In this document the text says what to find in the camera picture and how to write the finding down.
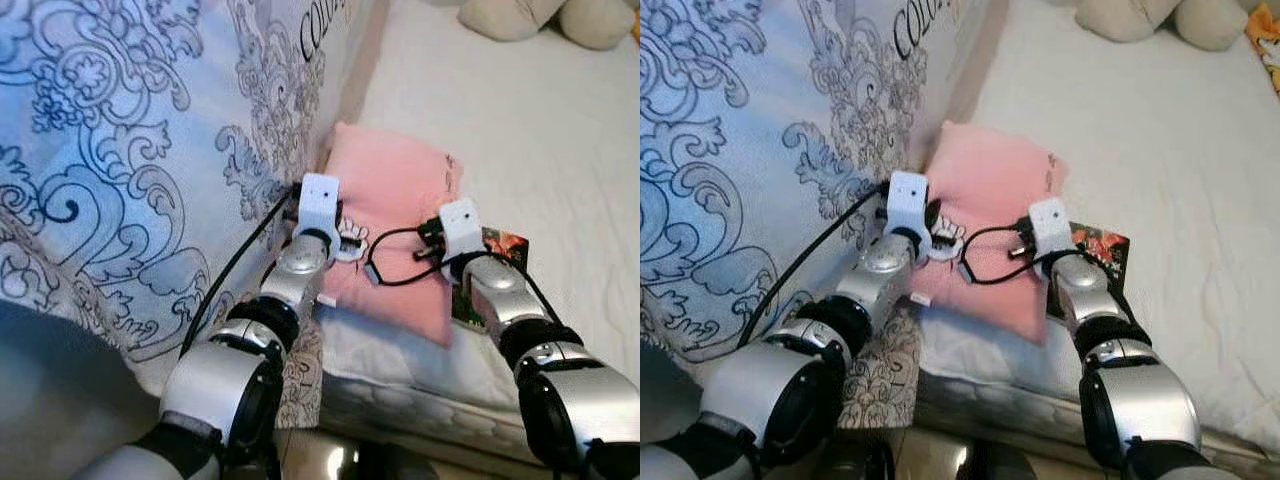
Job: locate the pink pillow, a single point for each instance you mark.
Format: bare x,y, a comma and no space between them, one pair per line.
390,175
990,170

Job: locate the dark red cover book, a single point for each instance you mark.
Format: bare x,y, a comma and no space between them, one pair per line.
505,245
1100,245

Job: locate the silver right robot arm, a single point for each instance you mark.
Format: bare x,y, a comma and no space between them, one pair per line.
1150,400
575,400

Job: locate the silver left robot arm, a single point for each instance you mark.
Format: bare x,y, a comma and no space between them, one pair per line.
215,385
770,395

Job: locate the white quilted bed pad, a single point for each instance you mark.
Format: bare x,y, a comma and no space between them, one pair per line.
1170,150
560,140

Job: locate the grey quilted mattress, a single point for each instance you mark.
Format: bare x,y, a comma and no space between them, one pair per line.
450,425
1000,415

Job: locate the black right robot leg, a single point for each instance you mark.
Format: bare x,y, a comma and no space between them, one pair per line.
400,465
1005,465

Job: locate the beige plush toy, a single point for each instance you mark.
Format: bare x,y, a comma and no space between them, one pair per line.
520,18
1130,18

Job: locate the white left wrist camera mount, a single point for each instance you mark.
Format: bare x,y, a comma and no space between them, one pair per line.
318,200
907,198

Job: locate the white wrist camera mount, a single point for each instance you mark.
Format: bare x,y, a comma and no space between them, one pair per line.
318,200
1052,225
462,228
907,198

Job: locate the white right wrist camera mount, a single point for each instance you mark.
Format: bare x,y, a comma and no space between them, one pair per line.
462,228
1052,225

